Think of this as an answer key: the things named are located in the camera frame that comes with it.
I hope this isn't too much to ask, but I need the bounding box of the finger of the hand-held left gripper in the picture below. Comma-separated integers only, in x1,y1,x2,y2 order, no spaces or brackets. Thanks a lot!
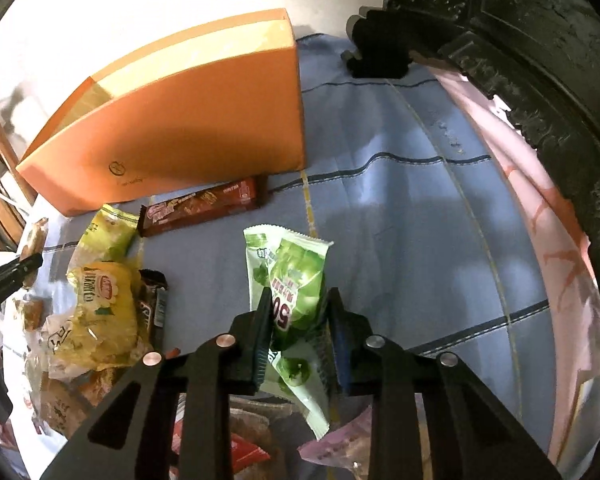
0,254,44,316

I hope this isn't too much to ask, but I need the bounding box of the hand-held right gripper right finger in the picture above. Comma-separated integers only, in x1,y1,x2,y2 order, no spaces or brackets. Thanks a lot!
325,287,563,480

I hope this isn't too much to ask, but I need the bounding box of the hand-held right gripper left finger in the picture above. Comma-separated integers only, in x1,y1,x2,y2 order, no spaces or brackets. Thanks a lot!
40,287,276,480

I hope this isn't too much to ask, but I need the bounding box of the green snack packet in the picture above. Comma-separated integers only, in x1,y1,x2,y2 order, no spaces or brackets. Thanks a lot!
243,225,333,441

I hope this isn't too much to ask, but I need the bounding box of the red snack packet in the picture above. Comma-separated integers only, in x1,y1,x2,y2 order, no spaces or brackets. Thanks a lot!
172,417,271,476

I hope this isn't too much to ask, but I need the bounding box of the clear bag of biscuits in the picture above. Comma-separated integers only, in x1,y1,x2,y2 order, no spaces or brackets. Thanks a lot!
25,330,141,436

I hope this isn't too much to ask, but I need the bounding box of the orange cardboard box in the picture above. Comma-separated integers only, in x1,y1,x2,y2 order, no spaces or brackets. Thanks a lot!
16,8,308,218

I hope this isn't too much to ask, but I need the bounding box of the pink snack packet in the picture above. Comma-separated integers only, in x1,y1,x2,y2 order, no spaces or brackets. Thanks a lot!
300,405,376,480

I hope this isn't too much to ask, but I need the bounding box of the yellow snack packet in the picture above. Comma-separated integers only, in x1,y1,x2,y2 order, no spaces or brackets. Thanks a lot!
50,261,141,368

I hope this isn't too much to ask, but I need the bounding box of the yellow-green snack packet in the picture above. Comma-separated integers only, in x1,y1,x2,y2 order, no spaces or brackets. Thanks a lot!
72,204,141,266

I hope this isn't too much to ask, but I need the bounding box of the dark chocolate bar wrapper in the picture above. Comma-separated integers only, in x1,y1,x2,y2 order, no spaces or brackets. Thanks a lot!
137,269,170,356

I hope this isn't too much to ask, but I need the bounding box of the blue checked cloth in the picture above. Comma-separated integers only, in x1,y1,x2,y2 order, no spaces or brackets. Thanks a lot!
10,32,561,456

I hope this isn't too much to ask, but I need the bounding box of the brown chocolate biscuit packet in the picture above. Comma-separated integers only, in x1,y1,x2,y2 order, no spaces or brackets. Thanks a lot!
137,176,268,238

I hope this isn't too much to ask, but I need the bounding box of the pink cloth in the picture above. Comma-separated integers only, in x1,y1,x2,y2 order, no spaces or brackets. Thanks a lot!
420,55,600,471

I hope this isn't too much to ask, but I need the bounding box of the dark carved wooden furniture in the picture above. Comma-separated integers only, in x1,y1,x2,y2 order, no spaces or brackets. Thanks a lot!
341,0,600,366

